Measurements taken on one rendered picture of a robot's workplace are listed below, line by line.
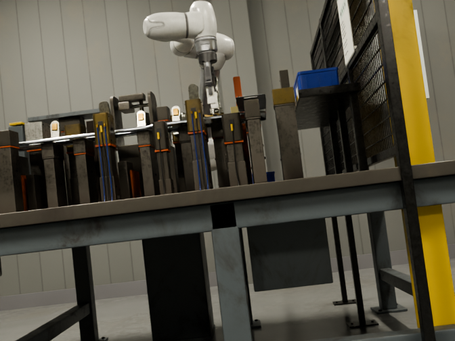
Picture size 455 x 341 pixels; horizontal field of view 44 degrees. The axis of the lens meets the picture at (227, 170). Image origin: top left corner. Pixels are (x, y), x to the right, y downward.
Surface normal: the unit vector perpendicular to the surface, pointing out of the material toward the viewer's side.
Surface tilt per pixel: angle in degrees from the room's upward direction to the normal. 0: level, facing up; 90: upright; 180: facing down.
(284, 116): 90
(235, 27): 90
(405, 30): 90
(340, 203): 90
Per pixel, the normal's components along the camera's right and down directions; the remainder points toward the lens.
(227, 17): -0.03, -0.07
